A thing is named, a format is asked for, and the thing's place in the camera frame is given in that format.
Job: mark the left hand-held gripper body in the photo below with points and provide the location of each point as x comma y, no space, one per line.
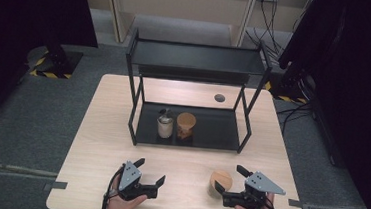
129,177

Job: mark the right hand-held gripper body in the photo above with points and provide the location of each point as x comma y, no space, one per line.
260,184

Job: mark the glass jar with steel lid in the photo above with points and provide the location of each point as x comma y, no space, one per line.
165,126

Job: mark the black two-tier metal shelf rack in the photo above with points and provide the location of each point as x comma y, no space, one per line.
218,128

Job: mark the person's left hand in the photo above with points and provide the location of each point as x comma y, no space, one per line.
121,208

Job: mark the grey floor tape piece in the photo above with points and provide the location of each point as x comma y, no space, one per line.
297,204

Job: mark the stand base with hazard stripes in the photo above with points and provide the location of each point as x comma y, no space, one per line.
56,62
288,89

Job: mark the black curtain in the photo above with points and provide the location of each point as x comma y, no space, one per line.
19,21
359,81

